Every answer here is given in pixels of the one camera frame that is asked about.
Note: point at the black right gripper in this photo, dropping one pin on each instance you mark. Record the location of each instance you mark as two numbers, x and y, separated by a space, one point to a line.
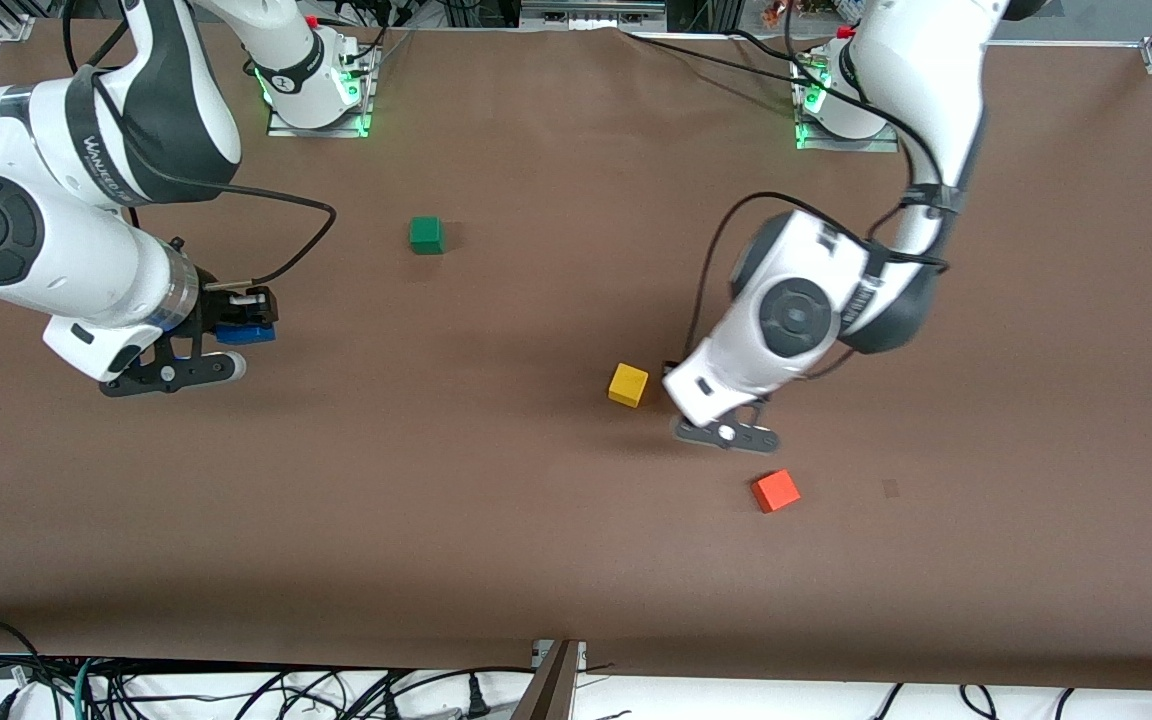
213 304

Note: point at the blue wooden block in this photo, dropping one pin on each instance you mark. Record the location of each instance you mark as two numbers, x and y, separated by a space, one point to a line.
246 334

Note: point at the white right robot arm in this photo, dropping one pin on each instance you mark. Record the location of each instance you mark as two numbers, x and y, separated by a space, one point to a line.
36 240

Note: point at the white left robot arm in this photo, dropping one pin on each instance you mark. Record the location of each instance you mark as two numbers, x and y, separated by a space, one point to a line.
796 310

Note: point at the orange wooden block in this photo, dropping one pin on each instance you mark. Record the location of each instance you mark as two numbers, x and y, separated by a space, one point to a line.
776 491

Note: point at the yellow wooden block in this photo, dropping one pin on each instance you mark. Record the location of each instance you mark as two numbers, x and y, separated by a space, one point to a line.
628 385

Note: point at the green wooden block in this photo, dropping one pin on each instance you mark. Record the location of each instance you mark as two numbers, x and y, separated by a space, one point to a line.
426 236

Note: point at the brown table cover sheet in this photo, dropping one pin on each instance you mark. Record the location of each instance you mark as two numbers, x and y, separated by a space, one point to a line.
576 560

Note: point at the metal table support beam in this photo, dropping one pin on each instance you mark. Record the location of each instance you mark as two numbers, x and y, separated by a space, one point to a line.
556 690

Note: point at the black power plug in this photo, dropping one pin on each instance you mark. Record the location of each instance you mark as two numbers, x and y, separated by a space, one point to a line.
477 700

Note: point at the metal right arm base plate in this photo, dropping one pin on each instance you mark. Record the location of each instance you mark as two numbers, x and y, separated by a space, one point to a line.
336 131

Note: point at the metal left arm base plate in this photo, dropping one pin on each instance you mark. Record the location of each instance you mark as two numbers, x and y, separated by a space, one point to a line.
886 146

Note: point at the aluminium frame bar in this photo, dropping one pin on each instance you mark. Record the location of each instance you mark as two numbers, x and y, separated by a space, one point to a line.
586 10

